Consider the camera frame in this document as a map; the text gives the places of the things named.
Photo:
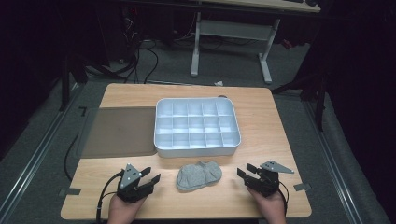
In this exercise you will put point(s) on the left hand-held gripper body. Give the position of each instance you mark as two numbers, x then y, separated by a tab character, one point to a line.
129	177

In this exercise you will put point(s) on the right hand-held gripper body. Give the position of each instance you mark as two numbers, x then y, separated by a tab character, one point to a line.
266	183

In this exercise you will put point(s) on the grey sock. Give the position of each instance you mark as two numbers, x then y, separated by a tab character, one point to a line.
197	176

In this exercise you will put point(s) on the person's right hand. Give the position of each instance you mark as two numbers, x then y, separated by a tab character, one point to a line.
272	210

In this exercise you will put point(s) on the person's left hand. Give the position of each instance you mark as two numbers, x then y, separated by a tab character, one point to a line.
123	213

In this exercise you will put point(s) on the grey tape piece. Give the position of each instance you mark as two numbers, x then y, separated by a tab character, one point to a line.
71	192
302	187

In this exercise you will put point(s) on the translucent grey lid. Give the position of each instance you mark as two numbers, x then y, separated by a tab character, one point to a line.
121	132

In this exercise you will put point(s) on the white divided storage box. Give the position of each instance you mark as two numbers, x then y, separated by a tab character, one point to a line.
196	124

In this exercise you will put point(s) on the small dark round disc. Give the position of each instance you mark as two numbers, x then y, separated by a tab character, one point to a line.
222	96

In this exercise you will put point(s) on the white paper scrap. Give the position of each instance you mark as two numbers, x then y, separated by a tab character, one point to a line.
219	83

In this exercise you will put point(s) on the black stand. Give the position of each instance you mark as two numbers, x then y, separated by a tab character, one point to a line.
65	87
320	102

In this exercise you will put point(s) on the red object under desk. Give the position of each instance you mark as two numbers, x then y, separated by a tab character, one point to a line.
287	44

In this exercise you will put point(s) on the white-legged desk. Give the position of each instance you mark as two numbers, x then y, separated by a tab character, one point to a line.
233	30

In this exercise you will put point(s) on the dark computer tower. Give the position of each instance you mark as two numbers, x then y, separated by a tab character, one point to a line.
121	34

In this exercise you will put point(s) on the metal floor rail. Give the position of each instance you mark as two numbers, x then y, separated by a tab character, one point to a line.
34	155
333	168

